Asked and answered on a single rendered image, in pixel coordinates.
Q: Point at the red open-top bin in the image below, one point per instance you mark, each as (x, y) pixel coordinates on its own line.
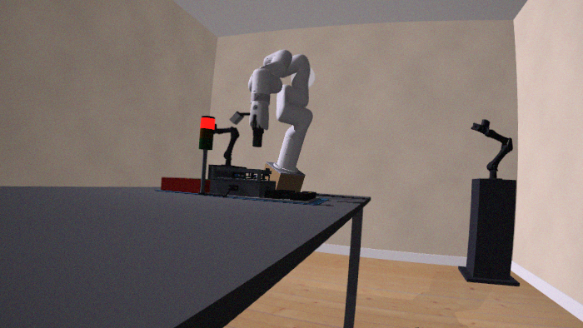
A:
(183, 185)

